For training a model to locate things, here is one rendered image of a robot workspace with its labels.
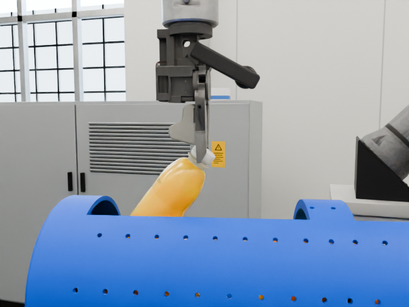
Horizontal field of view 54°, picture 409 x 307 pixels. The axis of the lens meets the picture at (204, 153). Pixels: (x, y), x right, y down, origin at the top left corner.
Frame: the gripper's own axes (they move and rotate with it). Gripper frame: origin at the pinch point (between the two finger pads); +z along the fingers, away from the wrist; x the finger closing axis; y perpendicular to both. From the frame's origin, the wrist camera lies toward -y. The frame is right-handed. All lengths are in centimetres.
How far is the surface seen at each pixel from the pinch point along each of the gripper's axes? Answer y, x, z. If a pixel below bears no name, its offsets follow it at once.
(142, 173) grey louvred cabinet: 50, -164, 30
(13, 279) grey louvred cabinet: 145, -183, 106
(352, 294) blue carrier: -20.4, 13.7, 17.0
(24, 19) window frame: 205, -327, -97
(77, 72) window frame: 148, -315, -44
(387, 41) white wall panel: -121, -260, -58
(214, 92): 8, -173, -17
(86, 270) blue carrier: 15.7, 12.8, 15.1
